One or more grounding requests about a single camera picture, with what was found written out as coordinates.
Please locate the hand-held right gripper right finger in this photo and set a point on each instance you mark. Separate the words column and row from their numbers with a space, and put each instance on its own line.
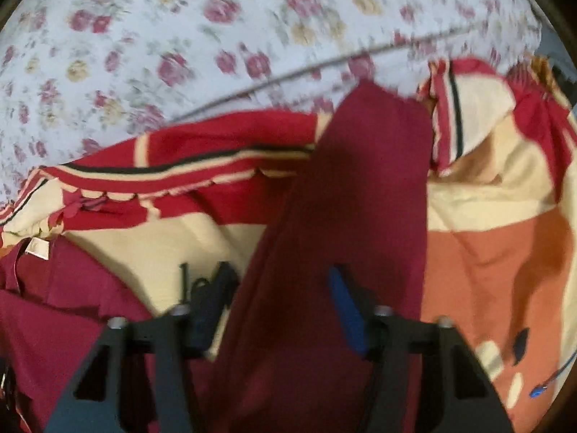
column 348, row 315

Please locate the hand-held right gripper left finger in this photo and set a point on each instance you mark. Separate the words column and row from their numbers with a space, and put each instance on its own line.
column 209, row 311

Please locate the maroon garment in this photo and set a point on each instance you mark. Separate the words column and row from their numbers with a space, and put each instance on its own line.
column 342, row 216

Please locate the red orange patterned blanket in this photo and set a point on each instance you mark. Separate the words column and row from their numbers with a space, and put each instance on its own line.
column 487, row 252

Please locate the white floral bed quilt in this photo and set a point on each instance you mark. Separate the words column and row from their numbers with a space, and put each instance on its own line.
column 189, row 40

